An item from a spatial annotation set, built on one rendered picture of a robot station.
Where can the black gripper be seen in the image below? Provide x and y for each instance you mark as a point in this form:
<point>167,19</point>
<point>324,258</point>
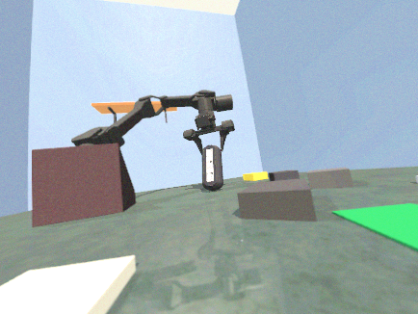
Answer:
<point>224,129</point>

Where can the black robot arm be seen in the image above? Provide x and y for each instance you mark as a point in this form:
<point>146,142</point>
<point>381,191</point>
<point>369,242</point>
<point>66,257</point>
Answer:
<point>113,134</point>

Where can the yellow rectangular block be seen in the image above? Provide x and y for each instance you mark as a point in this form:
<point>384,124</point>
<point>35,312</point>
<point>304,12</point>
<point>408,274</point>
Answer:
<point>255,176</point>

